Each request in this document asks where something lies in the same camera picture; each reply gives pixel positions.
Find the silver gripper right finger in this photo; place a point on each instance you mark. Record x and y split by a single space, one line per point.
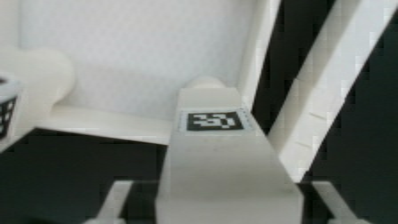
344 215

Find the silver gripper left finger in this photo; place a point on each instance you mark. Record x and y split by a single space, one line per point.
109 214

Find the white desk leg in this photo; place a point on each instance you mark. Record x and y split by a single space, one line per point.
225 182
38 75

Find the white desk tabletop tray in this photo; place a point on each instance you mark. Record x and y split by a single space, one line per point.
145 44

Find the white front rail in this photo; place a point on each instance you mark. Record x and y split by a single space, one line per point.
346 42

